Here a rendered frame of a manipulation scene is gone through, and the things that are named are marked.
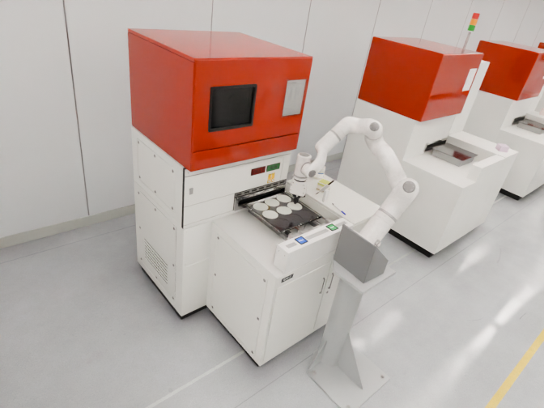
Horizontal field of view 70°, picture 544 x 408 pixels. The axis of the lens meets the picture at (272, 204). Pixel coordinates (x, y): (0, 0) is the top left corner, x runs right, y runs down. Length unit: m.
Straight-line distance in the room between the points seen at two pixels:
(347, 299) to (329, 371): 0.60
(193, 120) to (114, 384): 1.62
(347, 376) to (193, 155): 1.73
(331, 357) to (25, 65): 2.87
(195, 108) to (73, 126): 1.66
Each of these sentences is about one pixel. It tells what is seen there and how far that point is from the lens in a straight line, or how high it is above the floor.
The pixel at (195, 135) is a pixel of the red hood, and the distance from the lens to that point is 2.09.
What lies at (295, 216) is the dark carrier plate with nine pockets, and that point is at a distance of 2.51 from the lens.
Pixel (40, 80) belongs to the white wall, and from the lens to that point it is 3.37.
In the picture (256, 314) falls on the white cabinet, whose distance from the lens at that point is 2.43.
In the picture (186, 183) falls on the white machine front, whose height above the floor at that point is 1.13.
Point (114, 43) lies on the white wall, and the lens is 3.47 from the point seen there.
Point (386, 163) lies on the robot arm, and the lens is 2.31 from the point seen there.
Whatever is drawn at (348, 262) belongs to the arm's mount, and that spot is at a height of 0.87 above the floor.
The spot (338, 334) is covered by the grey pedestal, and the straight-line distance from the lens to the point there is 2.63.
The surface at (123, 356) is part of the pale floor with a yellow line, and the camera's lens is 2.83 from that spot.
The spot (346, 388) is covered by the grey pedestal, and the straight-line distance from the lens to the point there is 2.79.
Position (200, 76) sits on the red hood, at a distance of 2.01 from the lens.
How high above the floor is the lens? 2.21
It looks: 30 degrees down
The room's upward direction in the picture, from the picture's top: 9 degrees clockwise
